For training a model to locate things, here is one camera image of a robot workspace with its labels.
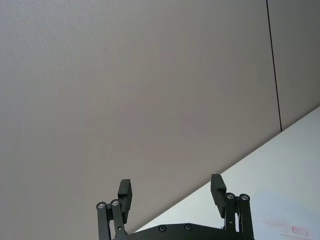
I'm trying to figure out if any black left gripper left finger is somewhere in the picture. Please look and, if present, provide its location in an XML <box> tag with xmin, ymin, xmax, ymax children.
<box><xmin>95</xmin><ymin>178</ymin><xmax>133</xmax><ymax>240</ymax></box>

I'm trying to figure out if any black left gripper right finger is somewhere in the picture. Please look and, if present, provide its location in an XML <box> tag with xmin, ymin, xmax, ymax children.
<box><xmin>210</xmin><ymin>173</ymin><xmax>255</xmax><ymax>240</ymax></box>

